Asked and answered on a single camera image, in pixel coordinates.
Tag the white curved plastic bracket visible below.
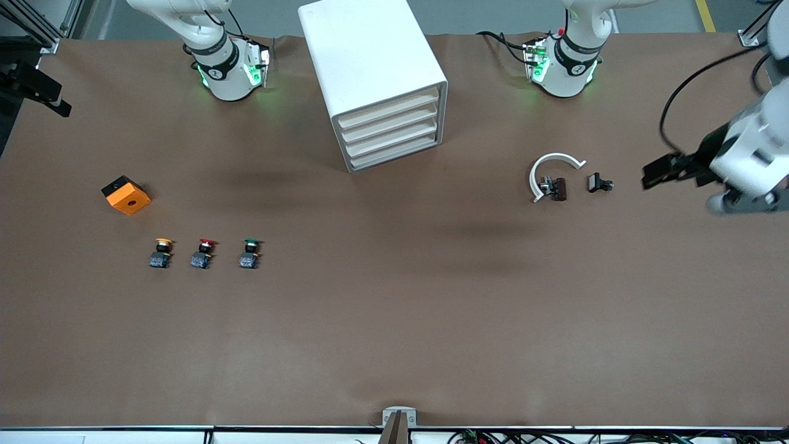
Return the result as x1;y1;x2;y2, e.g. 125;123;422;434
529;153;587;204

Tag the red push button switch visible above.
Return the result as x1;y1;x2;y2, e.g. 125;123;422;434
190;238;217;269

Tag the black base cable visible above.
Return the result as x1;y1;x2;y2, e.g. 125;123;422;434
213;9;250;41
476;31;532;65

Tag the black cable bundle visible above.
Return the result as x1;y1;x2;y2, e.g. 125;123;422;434
447;430;789;444

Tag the black left base cable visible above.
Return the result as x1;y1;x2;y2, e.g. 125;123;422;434
476;31;532;65

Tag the orange button enclosure box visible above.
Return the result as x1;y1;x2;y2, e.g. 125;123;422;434
102;175;152;216

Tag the yellow push button switch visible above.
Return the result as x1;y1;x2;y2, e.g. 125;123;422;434
149;238;174;269

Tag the green push button switch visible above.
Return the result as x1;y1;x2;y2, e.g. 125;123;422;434
239;239;264;269

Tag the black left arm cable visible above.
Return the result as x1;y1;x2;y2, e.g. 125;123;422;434
660;46;771;155

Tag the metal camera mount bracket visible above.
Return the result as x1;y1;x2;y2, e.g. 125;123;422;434
377;407;417;444

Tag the brown small electrical component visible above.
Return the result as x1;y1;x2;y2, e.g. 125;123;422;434
539;177;568;202

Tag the black right base cable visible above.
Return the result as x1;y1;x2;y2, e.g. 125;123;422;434
213;9;250;41

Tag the white table edge rail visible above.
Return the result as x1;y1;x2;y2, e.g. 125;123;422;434
0;425;789;444

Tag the aluminium frame profile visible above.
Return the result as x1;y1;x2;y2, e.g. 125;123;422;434
738;0;789;47
0;0;62;55

